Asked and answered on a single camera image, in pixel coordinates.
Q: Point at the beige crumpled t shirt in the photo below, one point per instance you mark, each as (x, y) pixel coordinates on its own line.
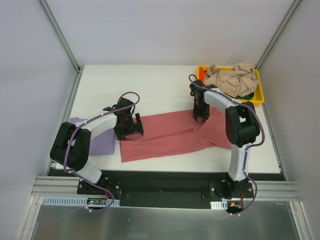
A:
(240, 81)

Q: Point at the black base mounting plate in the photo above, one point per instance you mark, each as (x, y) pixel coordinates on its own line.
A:
(156, 189)

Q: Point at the right aluminium corner post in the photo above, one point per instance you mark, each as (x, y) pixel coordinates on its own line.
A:
(295, 4)

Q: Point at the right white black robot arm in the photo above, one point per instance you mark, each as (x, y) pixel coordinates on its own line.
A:
(242, 127)

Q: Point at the aluminium front frame rail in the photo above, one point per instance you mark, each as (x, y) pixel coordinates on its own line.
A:
(286, 191)

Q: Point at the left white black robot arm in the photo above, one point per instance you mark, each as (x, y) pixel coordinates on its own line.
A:
(71, 147)

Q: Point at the pink red t shirt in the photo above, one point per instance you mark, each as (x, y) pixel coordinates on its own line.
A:
(175, 133)

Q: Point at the green t shirt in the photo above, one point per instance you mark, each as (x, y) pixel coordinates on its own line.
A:
(246, 97)

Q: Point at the orange t shirt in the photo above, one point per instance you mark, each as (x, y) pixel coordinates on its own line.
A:
(202, 76)

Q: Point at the left white cable duct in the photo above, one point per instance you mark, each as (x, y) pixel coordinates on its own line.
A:
(72, 201)

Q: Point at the white cable duct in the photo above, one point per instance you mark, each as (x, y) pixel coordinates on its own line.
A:
(219, 205)
(72, 201)

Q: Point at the aluminium corner post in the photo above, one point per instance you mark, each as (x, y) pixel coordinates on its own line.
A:
(59, 34)
(295, 4)

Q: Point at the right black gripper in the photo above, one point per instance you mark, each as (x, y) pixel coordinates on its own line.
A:
(200, 110)

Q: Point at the yellow plastic bin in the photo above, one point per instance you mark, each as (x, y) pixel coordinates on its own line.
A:
(258, 98)

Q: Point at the right white cable duct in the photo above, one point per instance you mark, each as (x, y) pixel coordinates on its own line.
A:
(219, 205)

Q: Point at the left aluminium corner post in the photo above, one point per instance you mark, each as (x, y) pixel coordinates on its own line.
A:
(59, 34)

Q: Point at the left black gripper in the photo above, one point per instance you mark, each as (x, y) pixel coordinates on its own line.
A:
(132, 127)

